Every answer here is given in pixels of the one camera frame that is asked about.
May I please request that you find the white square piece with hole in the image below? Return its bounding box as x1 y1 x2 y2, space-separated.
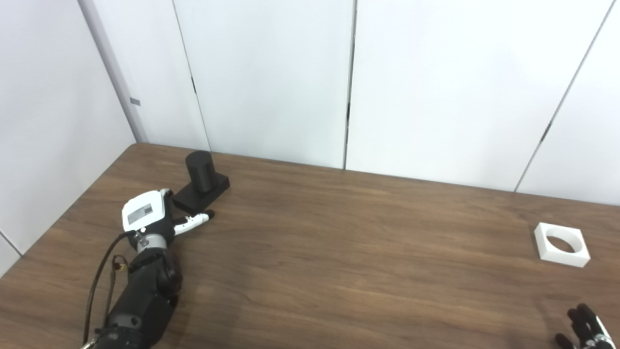
534 222 591 268

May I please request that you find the black peg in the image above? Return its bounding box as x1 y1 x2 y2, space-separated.
172 150 231 214

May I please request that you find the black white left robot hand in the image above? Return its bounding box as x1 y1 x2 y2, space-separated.
121 189 215 243

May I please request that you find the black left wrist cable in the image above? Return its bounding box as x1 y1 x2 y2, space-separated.
83 231 141 345

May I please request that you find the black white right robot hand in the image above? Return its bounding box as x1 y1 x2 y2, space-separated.
555 303 617 349

